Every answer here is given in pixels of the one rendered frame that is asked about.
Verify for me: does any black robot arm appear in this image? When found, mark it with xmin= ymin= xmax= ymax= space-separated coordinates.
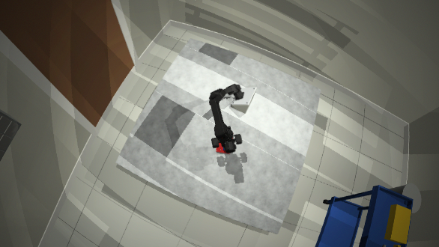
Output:
xmin=209 ymin=84 xmax=244 ymax=153

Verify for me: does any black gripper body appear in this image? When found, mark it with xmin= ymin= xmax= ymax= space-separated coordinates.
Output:
xmin=211 ymin=134 xmax=243 ymax=148

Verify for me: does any red circuit board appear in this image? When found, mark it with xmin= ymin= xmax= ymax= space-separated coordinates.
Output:
xmin=216 ymin=143 xmax=226 ymax=153

